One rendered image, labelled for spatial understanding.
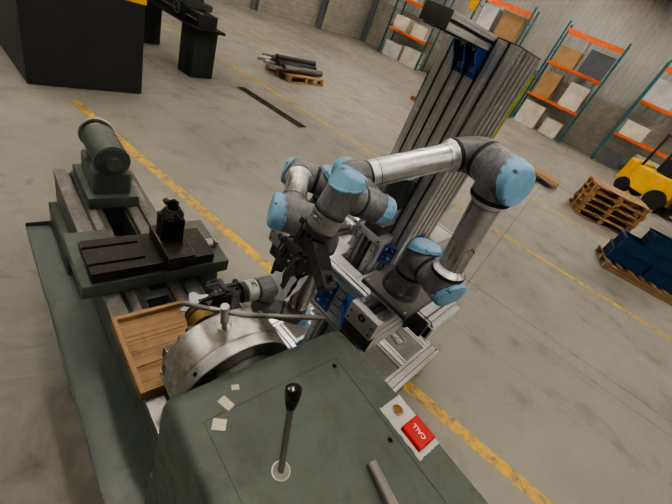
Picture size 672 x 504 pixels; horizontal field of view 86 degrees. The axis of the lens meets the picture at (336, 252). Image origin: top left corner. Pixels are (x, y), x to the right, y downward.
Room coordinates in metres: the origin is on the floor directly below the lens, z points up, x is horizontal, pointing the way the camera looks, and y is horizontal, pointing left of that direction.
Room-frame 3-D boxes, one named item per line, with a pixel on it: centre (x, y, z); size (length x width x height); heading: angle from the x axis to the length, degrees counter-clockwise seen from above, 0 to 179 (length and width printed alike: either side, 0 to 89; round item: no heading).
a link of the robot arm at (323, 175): (1.41, 0.15, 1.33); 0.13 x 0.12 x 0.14; 103
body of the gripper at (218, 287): (0.83, 0.27, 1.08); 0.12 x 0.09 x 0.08; 143
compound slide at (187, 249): (1.03, 0.59, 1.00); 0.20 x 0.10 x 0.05; 54
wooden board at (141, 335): (0.75, 0.35, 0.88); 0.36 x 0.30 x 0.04; 144
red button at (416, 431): (0.52, -0.34, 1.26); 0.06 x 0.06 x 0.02; 54
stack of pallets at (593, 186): (8.79, -5.20, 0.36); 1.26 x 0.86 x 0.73; 79
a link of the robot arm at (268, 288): (0.95, 0.17, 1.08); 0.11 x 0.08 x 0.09; 143
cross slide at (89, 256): (0.99, 0.65, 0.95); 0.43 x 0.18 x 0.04; 144
